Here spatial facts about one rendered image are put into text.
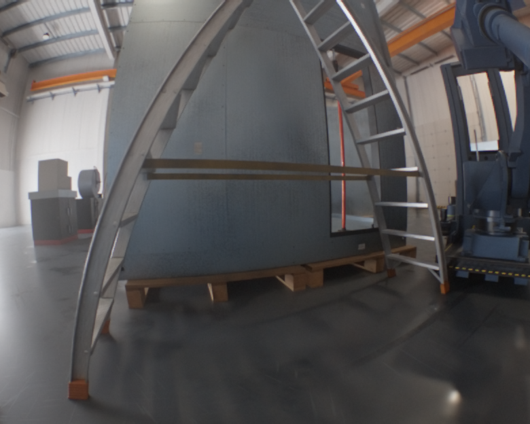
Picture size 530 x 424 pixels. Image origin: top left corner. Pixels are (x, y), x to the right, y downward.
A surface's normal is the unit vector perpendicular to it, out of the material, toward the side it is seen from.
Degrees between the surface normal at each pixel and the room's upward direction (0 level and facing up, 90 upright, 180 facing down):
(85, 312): 88
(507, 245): 90
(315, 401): 0
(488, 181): 90
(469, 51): 136
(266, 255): 90
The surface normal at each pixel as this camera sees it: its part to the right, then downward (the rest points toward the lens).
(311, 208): 0.31, 0.05
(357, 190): -0.04, 0.06
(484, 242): -0.80, 0.06
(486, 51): -0.47, 0.77
